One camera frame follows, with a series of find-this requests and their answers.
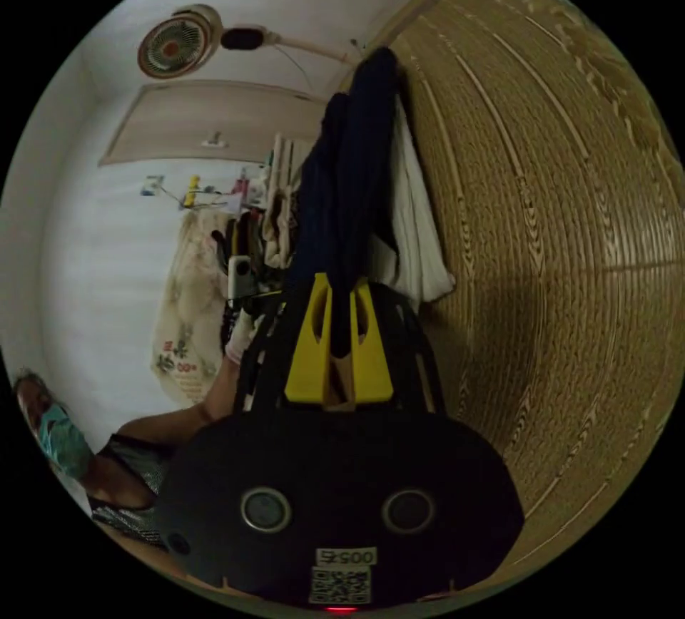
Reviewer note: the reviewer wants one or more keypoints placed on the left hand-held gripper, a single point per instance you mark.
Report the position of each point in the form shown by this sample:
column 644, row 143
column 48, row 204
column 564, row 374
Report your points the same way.
column 231, row 247

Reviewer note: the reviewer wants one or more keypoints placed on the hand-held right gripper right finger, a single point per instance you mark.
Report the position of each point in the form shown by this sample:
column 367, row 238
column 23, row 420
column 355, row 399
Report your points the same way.
column 373, row 362

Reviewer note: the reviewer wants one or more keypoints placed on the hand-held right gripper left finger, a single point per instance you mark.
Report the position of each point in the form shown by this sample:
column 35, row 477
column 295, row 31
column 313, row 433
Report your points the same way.
column 306, row 357

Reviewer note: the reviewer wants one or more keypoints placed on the black white red short-sleeve shirt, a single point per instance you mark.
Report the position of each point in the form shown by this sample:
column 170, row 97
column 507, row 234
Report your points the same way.
column 348, row 175

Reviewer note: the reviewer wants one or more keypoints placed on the person's left forearm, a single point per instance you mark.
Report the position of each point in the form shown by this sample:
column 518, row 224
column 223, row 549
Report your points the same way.
column 214, row 394

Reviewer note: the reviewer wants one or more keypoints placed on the person's left hand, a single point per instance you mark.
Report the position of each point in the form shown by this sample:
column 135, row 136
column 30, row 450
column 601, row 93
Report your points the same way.
column 242, row 336

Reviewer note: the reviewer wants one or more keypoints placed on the pile of clothes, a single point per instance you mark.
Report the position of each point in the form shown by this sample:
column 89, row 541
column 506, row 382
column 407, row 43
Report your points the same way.
column 279, row 218

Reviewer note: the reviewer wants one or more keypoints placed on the floral printed hanging cloth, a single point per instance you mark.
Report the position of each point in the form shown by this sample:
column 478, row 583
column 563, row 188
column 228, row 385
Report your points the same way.
column 184, row 309

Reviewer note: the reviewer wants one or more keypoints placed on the beige door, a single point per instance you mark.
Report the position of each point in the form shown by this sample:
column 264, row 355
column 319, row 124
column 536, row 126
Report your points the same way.
column 214, row 116

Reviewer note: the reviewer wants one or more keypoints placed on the bed with woven mat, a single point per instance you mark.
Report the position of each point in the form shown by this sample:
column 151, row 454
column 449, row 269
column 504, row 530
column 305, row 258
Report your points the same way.
column 540, row 202

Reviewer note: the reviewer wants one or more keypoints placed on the person's body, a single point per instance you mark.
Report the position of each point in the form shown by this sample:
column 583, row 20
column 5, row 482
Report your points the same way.
column 80, row 450

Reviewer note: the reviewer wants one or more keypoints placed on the wall rack with small items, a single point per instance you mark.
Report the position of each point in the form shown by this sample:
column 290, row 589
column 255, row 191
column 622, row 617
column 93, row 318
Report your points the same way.
column 206, row 194

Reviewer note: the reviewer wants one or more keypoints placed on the wall fan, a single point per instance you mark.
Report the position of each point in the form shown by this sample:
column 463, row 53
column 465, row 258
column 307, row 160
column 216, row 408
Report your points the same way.
column 172, row 48

